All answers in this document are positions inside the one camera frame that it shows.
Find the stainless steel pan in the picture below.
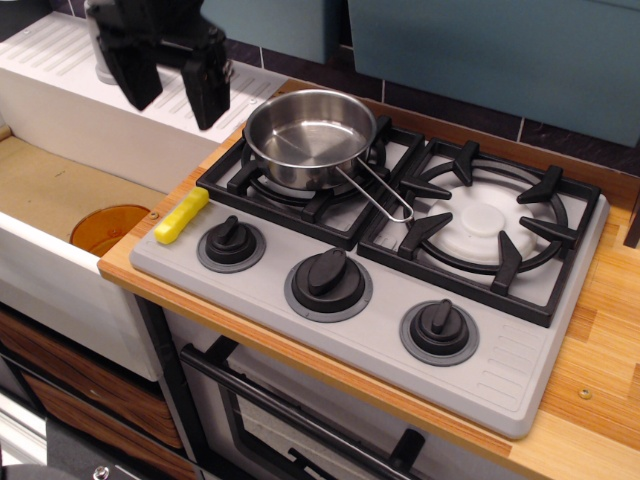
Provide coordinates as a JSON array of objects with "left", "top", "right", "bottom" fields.
[{"left": 243, "top": 89, "right": 414, "bottom": 224}]

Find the orange plastic plate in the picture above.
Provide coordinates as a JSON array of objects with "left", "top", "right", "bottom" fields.
[{"left": 70, "top": 204, "right": 150, "bottom": 257}]

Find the black right stove knob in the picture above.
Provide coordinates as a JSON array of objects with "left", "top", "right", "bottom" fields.
[{"left": 399, "top": 299, "right": 480, "bottom": 367}]

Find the yellow toy fry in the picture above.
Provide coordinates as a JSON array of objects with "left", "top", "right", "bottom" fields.
[{"left": 154, "top": 187, "right": 209, "bottom": 245}]

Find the black right burner grate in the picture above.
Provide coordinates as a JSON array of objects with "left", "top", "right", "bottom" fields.
[{"left": 358, "top": 139, "right": 609, "bottom": 327}]

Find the teal right wall cabinet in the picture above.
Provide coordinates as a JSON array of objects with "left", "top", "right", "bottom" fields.
[{"left": 348, "top": 1, "right": 639, "bottom": 147}]

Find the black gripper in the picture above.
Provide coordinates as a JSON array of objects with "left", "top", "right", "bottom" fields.
[{"left": 87, "top": 0, "right": 231, "bottom": 131}]

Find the black stove knob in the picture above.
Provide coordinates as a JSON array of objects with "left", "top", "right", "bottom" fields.
[
  {"left": 197, "top": 215, "right": 266, "bottom": 274},
  {"left": 399, "top": 299, "right": 480, "bottom": 367},
  {"left": 284, "top": 248, "right": 373, "bottom": 323}
]

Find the black left stove knob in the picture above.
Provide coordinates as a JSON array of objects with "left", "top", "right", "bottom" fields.
[{"left": 197, "top": 215, "right": 266, "bottom": 274}]

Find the teal wall cabinet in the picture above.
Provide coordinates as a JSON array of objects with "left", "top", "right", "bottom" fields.
[
  {"left": 201, "top": 0, "right": 342, "bottom": 63},
  {"left": 348, "top": 1, "right": 639, "bottom": 147}
]

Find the black burner grate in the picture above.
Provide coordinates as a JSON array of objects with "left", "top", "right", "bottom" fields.
[
  {"left": 197, "top": 115, "right": 424, "bottom": 250},
  {"left": 358, "top": 139, "right": 609, "bottom": 327}
]

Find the white toy sink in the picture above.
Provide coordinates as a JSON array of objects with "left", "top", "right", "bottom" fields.
[{"left": 1, "top": 13, "right": 285, "bottom": 381}]

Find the black middle stove knob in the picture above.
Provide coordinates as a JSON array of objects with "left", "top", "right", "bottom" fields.
[{"left": 284, "top": 248, "right": 373, "bottom": 323}]

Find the teal left wall cabinet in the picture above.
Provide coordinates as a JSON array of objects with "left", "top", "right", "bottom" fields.
[{"left": 201, "top": 0, "right": 342, "bottom": 63}]

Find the wooden drawer front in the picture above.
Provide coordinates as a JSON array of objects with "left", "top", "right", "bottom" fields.
[{"left": 1, "top": 305, "right": 197, "bottom": 479}]

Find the grey toy stove top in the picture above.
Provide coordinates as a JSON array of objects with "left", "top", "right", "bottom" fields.
[{"left": 128, "top": 92, "right": 610, "bottom": 441}]

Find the black left burner grate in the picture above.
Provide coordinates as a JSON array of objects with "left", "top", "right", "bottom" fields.
[{"left": 197, "top": 115, "right": 424, "bottom": 250}]

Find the grey toy faucet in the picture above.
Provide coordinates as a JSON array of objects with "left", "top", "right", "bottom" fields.
[{"left": 84, "top": 0, "right": 117, "bottom": 85}]

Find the oven door with black handle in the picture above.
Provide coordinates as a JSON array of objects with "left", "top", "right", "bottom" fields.
[{"left": 180, "top": 337, "right": 512, "bottom": 479}]

